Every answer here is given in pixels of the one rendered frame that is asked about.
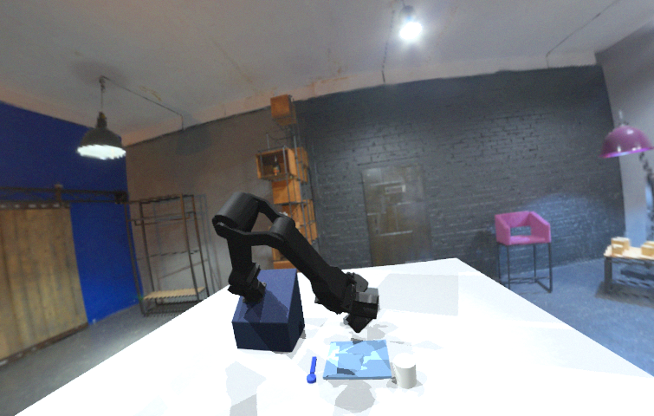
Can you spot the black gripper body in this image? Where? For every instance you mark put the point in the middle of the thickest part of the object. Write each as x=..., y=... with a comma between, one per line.
x=357, y=323

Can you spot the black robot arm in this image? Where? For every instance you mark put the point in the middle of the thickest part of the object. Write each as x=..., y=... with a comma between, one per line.
x=336, y=290

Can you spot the light blue square mat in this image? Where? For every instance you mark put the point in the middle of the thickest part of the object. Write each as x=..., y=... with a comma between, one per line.
x=352, y=360

